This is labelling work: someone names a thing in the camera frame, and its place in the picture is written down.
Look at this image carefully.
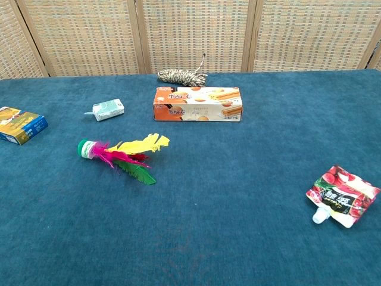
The pink feather shuttlecock toy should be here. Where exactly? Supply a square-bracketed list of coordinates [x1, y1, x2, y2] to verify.
[77, 133, 171, 186]

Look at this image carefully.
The blue carpet table cover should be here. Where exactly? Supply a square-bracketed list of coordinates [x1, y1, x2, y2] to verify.
[0, 69, 381, 286]

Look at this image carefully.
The blue and yellow box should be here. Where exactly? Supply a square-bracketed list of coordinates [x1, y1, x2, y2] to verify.
[0, 106, 49, 146]

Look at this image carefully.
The beige brown rope bundle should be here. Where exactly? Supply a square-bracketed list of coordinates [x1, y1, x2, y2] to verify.
[157, 53, 208, 88]

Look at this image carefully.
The pale green tissue pack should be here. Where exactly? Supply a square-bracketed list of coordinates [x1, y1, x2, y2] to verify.
[83, 98, 125, 122]

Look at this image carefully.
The woven rattan screen panel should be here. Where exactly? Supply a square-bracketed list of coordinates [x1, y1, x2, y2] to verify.
[0, 0, 49, 80]
[135, 0, 258, 74]
[248, 0, 381, 73]
[16, 0, 146, 77]

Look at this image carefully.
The red fruit drink pouch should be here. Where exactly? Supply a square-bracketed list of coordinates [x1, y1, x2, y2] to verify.
[305, 164, 381, 229]

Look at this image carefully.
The orange egg roll box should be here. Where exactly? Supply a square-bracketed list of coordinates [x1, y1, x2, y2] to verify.
[152, 86, 243, 122]

